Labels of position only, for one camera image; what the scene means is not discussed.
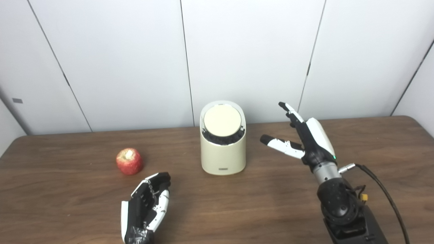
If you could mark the round cream bin lid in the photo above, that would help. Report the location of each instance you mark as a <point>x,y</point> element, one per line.
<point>222,121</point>

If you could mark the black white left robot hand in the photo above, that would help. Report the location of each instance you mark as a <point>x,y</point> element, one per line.
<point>139,210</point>

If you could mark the small grey wall tag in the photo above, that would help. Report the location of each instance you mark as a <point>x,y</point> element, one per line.
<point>17,100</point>

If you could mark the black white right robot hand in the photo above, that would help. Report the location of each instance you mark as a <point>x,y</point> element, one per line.
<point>315,142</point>

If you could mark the red apple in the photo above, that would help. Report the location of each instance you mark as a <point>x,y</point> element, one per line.
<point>129,162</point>

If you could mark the small yellow plug connector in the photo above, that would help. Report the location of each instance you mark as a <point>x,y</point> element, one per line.
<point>364,197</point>

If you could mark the cream-colored bin body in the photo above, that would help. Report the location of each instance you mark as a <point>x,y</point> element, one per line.
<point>223,157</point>

